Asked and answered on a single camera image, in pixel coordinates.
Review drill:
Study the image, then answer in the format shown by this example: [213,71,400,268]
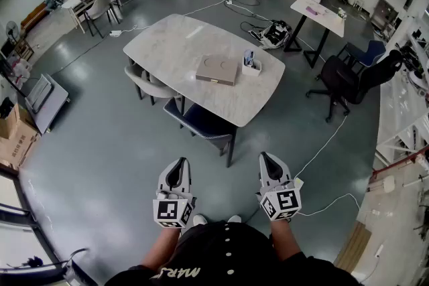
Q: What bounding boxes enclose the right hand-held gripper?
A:
[255,152,304,222]

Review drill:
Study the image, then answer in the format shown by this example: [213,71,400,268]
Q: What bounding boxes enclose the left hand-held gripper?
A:
[152,157,197,230]

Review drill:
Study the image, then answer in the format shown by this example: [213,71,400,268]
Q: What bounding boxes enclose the person's left forearm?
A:
[140,225,182,274]

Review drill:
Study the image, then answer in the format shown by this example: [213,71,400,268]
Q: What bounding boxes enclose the person's right forearm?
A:
[269,217,302,262]

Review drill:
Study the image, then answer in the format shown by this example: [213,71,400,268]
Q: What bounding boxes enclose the beige box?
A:
[196,54,239,83]

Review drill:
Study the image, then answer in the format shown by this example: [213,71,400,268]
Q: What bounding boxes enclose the dark blue dining chair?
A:
[163,96,237,168]

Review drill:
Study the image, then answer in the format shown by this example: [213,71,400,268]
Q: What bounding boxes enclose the person's black shirt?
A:
[105,220,363,286]

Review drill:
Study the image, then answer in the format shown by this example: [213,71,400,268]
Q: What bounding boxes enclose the beige dining chair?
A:
[124,64,184,107]

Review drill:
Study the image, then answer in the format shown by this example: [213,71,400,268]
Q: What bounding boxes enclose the white pen holder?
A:
[241,55,262,77]

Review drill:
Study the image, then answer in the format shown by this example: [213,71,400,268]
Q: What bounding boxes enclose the black office chair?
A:
[306,49,404,124]

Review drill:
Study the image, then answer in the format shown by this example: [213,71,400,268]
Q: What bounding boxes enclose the white metal shelf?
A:
[374,15,429,167]

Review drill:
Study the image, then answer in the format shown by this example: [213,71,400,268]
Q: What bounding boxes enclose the white bag of equipment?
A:
[248,19,293,50]

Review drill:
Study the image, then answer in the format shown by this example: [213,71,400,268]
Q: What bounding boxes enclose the grey flat cart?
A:
[24,73,71,135]

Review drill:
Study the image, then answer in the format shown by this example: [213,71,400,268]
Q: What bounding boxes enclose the blue shell chair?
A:
[336,40,387,75]

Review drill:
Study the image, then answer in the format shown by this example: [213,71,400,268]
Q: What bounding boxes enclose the brown cardboard box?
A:
[0,102,42,170]

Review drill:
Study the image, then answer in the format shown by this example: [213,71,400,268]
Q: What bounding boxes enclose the white black-legged standing desk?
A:
[284,0,346,70]

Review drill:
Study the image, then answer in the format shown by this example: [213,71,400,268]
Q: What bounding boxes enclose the grey plastic chair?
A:
[82,0,121,38]

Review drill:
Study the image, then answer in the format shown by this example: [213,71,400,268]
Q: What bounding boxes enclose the long white cable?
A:
[292,113,362,217]

